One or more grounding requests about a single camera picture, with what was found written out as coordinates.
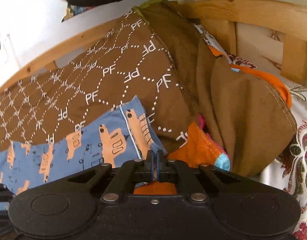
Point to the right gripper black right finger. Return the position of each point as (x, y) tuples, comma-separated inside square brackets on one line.
[(206, 183)]

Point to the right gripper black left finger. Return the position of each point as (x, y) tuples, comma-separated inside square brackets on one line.
[(113, 185)]

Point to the blue patterned children's pants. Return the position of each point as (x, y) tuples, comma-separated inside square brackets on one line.
[(123, 133)]

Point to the plain brown pillow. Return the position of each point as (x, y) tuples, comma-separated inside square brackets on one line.
[(247, 115)]

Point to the white floral bed sheet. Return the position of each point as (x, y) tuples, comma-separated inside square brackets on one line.
[(288, 171)]

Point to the brown PF patterned blanket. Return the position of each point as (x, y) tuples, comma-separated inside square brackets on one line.
[(151, 53)]

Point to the floral patterned cloth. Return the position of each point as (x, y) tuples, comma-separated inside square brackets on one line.
[(73, 10)]

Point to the wooden bed frame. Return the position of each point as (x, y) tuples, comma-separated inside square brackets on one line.
[(287, 18)]

